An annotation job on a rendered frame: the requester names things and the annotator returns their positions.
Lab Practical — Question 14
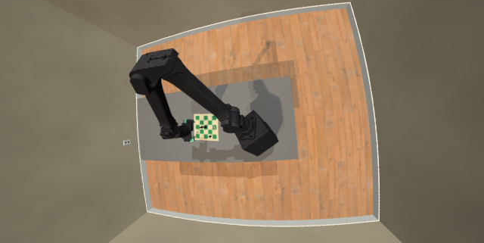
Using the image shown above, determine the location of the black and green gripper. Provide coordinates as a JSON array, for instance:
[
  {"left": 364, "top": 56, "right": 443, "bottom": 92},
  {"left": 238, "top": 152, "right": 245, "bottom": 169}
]
[{"left": 181, "top": 120, "right": 195, "bottom": 142}]

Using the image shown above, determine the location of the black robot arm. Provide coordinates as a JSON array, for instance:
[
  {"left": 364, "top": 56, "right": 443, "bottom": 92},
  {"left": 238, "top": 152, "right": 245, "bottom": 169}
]
[{"left": 129, "top": 48, "right": 256, "bottom": 140}]

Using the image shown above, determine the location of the green and cream chessboard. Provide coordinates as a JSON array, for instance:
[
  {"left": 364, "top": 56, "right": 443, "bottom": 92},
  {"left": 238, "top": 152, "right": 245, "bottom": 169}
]
[{"left": 194, "top": 114, "right": 219, "bottom": 141}]

